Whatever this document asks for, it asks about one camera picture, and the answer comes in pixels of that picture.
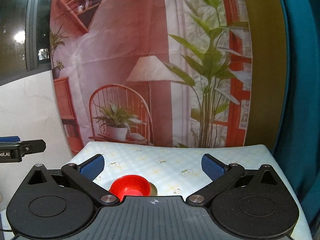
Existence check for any red bowl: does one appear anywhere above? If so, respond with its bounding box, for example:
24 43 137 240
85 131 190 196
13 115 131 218
110 174 151 201

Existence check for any floral plaid tablecloth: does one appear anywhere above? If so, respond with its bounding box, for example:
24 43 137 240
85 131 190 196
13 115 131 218
0 141 313 240

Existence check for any far green square plate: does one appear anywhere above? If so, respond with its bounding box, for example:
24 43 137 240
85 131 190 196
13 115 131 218
149 182 158 196

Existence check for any teal fabric curtain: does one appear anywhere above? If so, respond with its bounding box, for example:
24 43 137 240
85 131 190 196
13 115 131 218
273 0 319 227

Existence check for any printed room backdrop curtain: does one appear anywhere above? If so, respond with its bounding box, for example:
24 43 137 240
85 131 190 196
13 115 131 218
50 0 252 154

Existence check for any dark window frame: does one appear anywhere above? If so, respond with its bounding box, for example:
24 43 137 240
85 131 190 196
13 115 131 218
1 0 51 85

